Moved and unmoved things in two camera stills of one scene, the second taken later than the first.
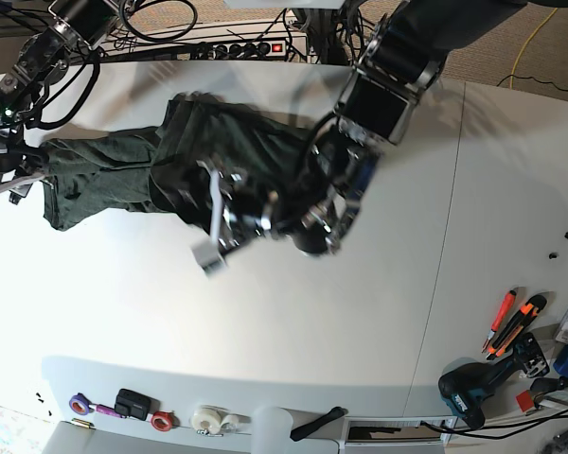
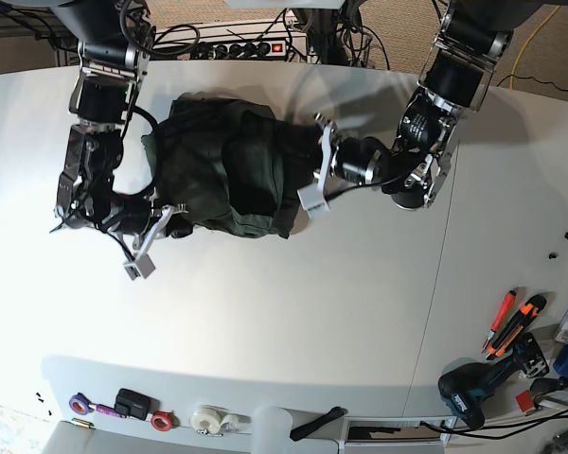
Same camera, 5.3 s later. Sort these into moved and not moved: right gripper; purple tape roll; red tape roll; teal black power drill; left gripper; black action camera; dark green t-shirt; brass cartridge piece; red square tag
Moved: right gripper; left gripper; dark green t-shirt
Not moved: red tape roll; red square tag; purple tape roll; black action camera; teal black power drill; brass cartridge piece
